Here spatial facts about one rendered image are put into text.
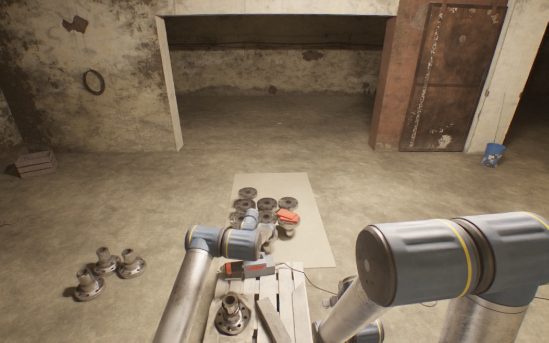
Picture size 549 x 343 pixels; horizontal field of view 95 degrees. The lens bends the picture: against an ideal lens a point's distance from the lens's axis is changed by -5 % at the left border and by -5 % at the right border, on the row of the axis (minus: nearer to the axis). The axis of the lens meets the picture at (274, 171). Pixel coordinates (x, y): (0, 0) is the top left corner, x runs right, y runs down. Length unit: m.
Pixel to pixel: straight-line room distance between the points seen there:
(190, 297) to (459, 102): 5.73
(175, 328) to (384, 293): 0.94
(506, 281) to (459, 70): 5.51
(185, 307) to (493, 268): 1.08
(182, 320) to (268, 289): 1.40
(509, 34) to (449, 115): 1.59
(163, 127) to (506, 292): 5.47
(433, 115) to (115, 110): 6.08
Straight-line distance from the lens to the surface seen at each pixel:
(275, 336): 2.23
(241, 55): 10.41
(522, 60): 6.57
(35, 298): 3.49
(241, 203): 3.38
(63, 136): 6.76
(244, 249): 1.34
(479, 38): 6.11
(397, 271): 0.49
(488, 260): 0.60
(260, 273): 2.63
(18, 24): 6.60
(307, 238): 3.26
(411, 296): 0.53
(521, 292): 0.69
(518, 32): 6.40
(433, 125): 6.08
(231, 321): 2.32
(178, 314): 1.29
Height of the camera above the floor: 2.16
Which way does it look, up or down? 28 degrees down
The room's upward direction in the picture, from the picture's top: straight up
